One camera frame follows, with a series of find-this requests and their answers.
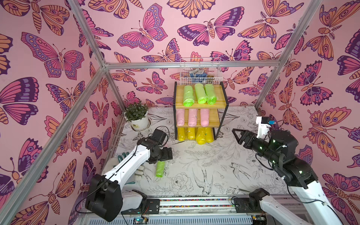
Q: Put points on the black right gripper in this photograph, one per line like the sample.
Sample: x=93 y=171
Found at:
x=247 y=139

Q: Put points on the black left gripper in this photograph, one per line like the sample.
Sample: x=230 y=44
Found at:
x=166 y=156

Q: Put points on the green roll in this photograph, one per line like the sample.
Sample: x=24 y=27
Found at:
x=210 y=93
x=188 y=96
x=160 y=167
x=200 y=93

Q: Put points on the yellow roll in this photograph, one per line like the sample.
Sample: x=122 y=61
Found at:
x=209 y=135
x=201 y=136
x=181 y=134
x=191 y=133

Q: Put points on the pink roll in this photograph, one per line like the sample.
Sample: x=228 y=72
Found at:
x=205 y=117
x=192 y=117
x=180 y=117

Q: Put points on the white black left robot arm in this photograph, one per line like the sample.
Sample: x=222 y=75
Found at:
x=107 y=198

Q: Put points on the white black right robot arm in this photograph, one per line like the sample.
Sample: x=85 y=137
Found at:
x=301 y=181

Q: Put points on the wooden three-tier shelf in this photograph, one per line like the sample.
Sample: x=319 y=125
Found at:
x=217 y=111

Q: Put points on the potted green plant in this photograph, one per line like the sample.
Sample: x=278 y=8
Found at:
x=137 y=115

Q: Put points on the white green work glove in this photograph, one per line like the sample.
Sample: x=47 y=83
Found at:
x=124 y=170

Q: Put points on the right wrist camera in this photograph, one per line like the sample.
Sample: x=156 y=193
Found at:
x=264 y=125

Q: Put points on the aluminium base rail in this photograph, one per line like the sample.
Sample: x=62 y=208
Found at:
x=215 y=210

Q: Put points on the white wire basket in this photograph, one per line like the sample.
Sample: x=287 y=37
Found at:
x=200 y=72

